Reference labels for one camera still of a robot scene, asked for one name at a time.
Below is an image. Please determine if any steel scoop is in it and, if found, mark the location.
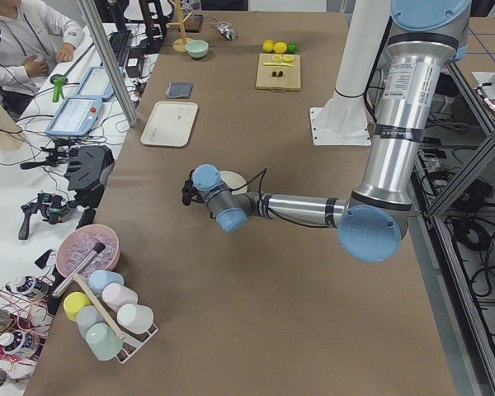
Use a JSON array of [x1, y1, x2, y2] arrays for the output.
[[214, 15, 237, 40]]

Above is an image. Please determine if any white cup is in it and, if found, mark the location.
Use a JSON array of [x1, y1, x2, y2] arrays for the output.
[[117, 304, 153, 334]]

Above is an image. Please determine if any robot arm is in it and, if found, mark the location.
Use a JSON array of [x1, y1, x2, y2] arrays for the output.
[[182, 1, 471, 262]]

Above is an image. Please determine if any mint green bowl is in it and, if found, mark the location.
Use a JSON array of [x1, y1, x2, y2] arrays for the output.
[[185, 40, 209, 59]]

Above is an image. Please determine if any mint green cup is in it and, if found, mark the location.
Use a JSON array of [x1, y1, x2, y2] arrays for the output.
[[85, 323, 123, 361]]

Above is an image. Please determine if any bamboo cutting board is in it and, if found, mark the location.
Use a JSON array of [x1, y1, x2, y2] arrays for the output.
[[255, 54, 302, 92]]

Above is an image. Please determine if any green lime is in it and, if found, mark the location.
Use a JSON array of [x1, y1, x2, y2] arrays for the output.
[[287, 43, 297, 54]]

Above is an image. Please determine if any grey cup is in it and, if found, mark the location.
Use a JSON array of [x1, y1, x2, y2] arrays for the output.
[[76, 305, 105, 338]]

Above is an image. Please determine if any white mounting pedestal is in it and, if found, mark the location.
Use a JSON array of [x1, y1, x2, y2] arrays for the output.
[[310, 0, 391, 146]]

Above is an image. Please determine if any black keyboard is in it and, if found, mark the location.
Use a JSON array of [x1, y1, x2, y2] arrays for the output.
[[108, 30, 131, 67]]

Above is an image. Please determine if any blue cup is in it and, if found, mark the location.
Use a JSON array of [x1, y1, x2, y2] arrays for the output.
[[88, 270, 125, 295]]

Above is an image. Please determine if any blue teach pendant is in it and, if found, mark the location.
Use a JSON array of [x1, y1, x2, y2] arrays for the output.
[[76, 66, 115, 101], [45, 96, 103, 137]]

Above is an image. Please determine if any yellow lemon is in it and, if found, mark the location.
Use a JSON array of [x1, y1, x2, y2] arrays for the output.
[[272, 41, 288, 54], [262, 40, 275, 53]]

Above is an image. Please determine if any pink cup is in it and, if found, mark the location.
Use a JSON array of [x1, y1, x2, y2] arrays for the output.
[[101, 282, 139, 313]]

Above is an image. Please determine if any yellow cup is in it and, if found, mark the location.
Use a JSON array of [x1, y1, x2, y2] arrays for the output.
[[64, 291, 92, 322]]

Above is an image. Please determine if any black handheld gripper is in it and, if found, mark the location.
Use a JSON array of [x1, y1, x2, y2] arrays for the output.
[[18, 191, 70, 240]]

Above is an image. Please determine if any beige round plate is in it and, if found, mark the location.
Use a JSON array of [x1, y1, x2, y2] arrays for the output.
[[219, 170, 248, 196]]

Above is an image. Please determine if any pink bowl of ice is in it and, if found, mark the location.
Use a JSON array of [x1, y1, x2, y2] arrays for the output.
[[56, 224, 120, 278]]

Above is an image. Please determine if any seated person in white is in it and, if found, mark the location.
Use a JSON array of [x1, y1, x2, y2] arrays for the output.
[[0, 1, 83, 96]]

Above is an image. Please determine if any green clamp tool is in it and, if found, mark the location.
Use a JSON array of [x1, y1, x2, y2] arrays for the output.
[[50, 75, 68, 103]]

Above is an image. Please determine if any yellow plastic knife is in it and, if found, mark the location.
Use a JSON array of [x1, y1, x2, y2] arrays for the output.
[[262, 62, 295, 67]]

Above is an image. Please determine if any wooden cup tree stand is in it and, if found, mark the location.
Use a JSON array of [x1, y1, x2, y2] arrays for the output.
[[167, 0, 193, 53]]

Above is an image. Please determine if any steel muddler tool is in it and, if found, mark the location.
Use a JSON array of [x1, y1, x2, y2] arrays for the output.
[[51, 242, 106, 299]]

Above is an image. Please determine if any white cup rack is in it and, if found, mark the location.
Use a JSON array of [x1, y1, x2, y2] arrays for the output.
[[73, 275, 159, 365]]

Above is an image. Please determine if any grey folded cloth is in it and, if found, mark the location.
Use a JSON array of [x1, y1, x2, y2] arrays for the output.
[[165, 82, 193, 99]]

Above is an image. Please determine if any cream rabbit tray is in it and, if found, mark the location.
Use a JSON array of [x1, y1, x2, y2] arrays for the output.
[[140, 101, 198, 148]]

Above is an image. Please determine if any aluminium frame post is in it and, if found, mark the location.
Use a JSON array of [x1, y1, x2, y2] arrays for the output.
[[78, 0, 138, 127]]

